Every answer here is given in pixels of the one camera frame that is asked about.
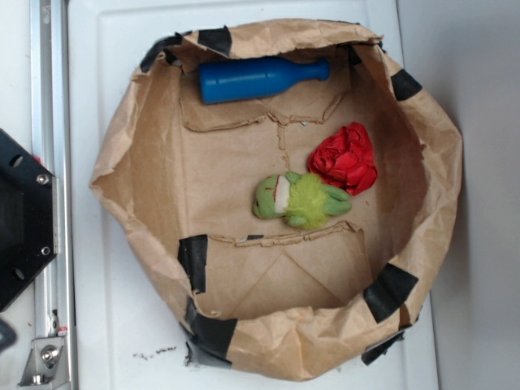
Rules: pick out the blue plastic bottle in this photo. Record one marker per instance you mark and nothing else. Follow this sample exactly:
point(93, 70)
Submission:
point(229, 81)

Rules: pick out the green plush frog toy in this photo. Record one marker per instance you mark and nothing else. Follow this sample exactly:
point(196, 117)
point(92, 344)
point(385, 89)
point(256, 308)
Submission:
point(303, 201)

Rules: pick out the red crumpled paper ball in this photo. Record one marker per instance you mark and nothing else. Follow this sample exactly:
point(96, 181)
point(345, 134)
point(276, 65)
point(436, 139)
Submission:
point(346, 160)

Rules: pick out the brown paper bag bin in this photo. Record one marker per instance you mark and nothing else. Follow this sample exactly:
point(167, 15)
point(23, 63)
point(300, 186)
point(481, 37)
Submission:
point(261, 296)

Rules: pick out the aluminium extrusion rail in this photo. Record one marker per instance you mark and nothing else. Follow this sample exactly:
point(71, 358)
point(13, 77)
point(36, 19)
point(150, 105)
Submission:
point(54, 288)

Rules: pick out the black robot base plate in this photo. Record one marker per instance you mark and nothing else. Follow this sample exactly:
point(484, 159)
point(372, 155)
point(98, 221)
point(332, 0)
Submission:
point(27, 219)

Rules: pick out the metal corner bracket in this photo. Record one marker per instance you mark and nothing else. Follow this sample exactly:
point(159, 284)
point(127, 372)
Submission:
point(46, 367)

